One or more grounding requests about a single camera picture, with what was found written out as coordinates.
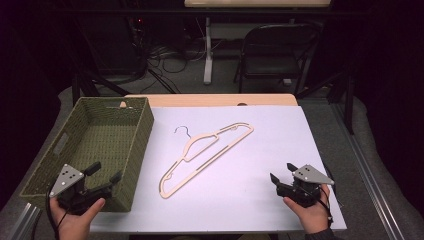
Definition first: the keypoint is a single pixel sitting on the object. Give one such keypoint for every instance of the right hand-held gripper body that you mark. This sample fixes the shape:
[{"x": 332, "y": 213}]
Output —
[{"x": 305, "y": 186}]

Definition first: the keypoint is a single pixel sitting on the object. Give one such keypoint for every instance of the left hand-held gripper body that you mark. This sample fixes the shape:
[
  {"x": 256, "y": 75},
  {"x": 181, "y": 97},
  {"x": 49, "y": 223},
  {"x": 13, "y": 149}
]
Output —
[{"x": 71, "y": 190}]

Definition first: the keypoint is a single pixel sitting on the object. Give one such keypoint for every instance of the person's right hand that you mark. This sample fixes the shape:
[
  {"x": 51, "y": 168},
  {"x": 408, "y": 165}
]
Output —
[{"x": 311, "y": 213}]

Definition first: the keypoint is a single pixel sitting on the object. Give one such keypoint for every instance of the person's left hand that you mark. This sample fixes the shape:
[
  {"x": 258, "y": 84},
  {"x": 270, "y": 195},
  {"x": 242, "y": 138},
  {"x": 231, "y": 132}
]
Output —
[{"x": 75, "y": 221}]

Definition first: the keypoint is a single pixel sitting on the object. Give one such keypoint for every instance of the green woven basket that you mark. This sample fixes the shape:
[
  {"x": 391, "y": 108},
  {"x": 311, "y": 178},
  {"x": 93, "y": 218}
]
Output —
[{"x": 90, "y": 150}]

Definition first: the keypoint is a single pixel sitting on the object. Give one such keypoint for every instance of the white board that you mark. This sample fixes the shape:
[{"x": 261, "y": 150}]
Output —
[{"x": 250, "y": 166}]

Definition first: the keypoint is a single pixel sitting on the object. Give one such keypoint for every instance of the beige clothes hanger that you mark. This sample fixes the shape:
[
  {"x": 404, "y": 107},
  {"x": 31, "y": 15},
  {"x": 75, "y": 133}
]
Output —
[{"x": 203, "y": 158}]

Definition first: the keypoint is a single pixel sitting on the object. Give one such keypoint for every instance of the black metal stand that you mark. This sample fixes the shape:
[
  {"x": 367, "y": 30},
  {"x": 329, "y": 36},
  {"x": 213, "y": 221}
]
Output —
[
  {"x": 91, "y": 85},
  {"x": 340, "y": 93}
]

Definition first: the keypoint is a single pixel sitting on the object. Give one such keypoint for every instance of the black folding chair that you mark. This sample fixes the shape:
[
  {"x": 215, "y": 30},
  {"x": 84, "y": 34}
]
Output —
[{"x": 273, "y": 55}]

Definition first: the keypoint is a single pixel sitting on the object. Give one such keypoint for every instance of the aluminium rail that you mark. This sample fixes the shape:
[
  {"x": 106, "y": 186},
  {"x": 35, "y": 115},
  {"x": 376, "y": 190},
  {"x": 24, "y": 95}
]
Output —
[
  {"x": 368, "y": 173},
  {"x": 20, "y": 221}
]

